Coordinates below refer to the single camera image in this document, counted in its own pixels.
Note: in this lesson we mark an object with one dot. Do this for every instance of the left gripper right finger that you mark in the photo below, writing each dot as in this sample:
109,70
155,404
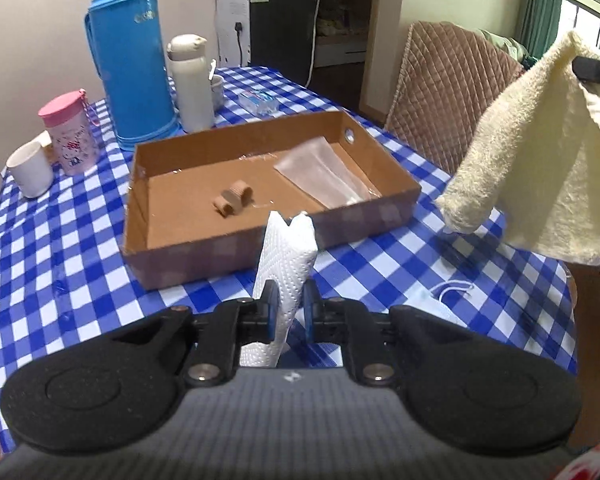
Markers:
348,324

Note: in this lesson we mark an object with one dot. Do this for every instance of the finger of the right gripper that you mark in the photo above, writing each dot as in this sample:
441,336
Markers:
586,69

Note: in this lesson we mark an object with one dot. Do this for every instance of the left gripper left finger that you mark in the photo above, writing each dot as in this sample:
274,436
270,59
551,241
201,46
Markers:
230,326

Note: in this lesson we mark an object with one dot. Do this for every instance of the white paper towel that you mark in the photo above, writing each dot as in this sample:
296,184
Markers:
288,255

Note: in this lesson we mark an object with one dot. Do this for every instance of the cream yellow towel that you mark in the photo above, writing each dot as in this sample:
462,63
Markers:
535,156

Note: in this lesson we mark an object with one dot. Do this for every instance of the white face mask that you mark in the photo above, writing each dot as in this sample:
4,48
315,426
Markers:
431,300

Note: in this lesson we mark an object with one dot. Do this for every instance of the green curtain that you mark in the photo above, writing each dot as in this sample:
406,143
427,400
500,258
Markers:
537,25

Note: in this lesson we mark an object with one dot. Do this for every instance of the brown cardboard box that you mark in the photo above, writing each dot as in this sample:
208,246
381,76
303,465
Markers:
173,234

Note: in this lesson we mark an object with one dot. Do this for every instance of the small brown tape roll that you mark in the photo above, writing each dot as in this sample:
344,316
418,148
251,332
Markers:
233,200

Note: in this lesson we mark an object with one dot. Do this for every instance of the quilted brown chair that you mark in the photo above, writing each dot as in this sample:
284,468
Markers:
448,77

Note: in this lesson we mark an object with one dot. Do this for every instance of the clear plastic bag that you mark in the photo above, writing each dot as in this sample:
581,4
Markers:
317,170

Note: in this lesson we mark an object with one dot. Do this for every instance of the tissue packet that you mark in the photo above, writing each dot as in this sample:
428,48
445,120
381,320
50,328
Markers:
258,103

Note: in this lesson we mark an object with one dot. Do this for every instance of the small mug with spoon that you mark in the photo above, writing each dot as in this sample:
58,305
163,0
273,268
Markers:
217,86

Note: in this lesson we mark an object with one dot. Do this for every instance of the white insulated bottle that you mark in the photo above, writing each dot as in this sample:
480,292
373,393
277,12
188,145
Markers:
190,69

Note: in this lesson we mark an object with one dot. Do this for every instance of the white ceramic cup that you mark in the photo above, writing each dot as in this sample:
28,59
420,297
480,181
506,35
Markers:
31,170

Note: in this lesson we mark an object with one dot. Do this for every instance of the pink lidded cartoon cup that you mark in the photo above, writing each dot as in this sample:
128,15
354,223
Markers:
65,119

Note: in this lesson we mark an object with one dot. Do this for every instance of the black white water dispenser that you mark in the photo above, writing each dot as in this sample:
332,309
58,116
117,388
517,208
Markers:
278,34

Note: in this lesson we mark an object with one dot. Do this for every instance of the blue thermos flask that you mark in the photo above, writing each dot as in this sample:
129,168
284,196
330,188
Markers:
125,41

